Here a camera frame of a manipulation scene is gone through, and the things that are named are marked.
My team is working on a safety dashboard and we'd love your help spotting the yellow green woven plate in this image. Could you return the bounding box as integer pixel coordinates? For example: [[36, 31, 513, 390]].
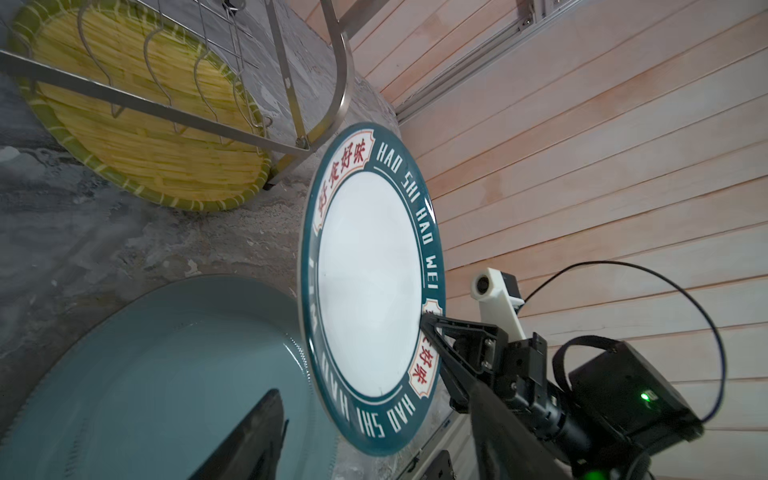
[[8, 1, 271, 211]]

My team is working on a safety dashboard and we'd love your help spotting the white plate dark lettered rim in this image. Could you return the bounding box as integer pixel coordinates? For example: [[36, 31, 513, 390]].
[[297, 122, 446, 457]]

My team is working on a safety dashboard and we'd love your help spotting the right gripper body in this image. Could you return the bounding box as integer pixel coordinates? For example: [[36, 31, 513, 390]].
[[482, 332, 594, 456]]

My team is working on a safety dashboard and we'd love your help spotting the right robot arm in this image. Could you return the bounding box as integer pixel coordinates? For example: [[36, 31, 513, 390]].
[[421, 313, 704, 479]]

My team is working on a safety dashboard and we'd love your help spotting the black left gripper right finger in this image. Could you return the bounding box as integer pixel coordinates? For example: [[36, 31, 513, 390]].
[[469, 383, 569, 480]]

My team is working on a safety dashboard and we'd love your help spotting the grey blue round plate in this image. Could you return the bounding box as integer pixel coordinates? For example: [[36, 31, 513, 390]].
[[1, 275, 338, 479]]

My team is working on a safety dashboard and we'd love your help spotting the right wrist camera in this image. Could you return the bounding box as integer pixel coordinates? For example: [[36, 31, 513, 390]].
[[470, 268, 528, 342]]

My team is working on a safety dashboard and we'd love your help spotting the stainless steel dish rack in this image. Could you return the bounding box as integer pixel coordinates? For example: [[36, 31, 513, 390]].
[[1, 1, 354, 211]]

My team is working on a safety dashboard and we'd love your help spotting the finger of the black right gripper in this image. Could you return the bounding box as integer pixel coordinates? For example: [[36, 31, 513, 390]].
[[431, 338, 480, 414], [420, 313, 508, 366]]

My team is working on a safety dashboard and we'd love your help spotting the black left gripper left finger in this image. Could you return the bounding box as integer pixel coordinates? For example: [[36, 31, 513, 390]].
[[190, 389, 289, 480]]

